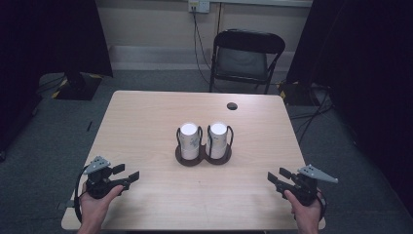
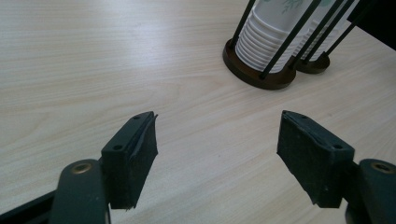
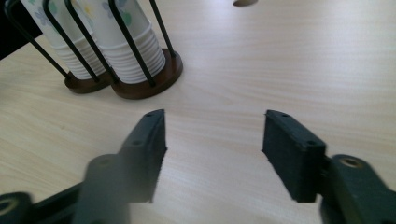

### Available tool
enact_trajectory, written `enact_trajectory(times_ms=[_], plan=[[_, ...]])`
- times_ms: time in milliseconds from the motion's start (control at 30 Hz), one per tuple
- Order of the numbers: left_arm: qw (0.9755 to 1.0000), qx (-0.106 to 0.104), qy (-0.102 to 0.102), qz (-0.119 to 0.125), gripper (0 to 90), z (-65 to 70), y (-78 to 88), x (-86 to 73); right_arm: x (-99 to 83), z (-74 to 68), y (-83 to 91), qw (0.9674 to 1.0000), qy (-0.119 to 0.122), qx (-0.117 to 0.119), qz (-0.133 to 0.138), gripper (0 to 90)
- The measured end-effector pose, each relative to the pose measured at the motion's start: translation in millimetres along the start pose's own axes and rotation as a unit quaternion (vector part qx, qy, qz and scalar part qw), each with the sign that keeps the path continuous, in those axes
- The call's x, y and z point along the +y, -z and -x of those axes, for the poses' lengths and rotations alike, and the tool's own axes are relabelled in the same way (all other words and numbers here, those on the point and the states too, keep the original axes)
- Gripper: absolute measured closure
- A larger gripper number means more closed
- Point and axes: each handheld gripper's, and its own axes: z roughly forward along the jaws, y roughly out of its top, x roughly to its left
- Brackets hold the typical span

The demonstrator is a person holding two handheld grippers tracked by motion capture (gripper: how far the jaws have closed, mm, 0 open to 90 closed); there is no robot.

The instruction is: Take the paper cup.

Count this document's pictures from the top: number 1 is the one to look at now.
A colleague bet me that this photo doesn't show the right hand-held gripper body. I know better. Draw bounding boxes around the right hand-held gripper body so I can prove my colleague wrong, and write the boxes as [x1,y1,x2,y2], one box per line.
[275,164,339,207]

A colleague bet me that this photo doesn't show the black curtain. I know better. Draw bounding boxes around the black curtain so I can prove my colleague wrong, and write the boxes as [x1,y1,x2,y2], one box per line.
[285,0,413,209]
[0,0,114,157]

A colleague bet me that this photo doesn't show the black floor cables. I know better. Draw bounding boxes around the black floor cables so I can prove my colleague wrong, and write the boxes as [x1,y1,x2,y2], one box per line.
[287,83,336,144]

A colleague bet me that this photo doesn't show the black stand base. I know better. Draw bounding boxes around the black stand base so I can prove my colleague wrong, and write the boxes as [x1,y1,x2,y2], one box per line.
[52,71,103,101]
[278,81,322,107]

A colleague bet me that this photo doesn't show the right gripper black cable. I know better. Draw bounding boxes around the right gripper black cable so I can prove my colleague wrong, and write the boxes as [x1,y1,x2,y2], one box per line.
[317,189,327,222]

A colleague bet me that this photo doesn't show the black power cable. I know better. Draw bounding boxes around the black power cable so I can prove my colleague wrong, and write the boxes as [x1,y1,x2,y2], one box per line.
[192,11,212,86]

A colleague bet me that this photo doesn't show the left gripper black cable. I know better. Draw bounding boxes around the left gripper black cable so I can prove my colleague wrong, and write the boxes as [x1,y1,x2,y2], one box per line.
[73,165,91,224]

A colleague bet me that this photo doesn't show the plain white paper cup stack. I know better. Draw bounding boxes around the plain white paper cup stack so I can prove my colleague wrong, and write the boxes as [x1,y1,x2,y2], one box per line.
[207,121,229,160]

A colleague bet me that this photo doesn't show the grey tape strip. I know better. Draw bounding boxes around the grey tape strip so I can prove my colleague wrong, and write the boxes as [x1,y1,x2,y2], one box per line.
[56,200,76,211]

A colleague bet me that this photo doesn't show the person's left hand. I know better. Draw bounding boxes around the person's left hand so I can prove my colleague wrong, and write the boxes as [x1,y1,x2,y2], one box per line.
[78,182,125,228]

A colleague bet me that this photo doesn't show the dark double cup holder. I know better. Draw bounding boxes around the dark double cup holder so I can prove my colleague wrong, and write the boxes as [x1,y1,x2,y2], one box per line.
[174,125,235,168]

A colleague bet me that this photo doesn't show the black folding chair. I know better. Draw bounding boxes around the black folding chair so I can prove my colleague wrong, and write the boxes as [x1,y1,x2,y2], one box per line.
[208,28,286,96]

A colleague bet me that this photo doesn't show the person's right hand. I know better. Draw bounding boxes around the person's right hand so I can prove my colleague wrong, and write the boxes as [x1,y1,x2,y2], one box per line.
[283,188,324,229]

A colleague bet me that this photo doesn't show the printed white paper cup stack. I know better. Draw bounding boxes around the printed white paper cup stack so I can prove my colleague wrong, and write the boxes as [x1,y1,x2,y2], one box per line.
[179,121,201,161]

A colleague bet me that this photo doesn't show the white wall socket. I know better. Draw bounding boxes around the white wall socket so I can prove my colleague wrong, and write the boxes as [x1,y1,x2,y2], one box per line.
[188,0,211,15]

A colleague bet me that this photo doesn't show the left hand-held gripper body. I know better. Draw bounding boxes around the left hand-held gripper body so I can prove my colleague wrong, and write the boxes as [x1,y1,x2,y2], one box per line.
[83,155,131,200]

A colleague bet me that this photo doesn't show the thin black wall cable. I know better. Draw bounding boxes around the thin black wall cable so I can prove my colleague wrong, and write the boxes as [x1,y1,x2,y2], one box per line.
[216,2,224,34]

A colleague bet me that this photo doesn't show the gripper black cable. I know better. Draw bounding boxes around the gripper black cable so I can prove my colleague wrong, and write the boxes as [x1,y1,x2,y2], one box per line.
[73,165,91,224]
[317,189,327,222]

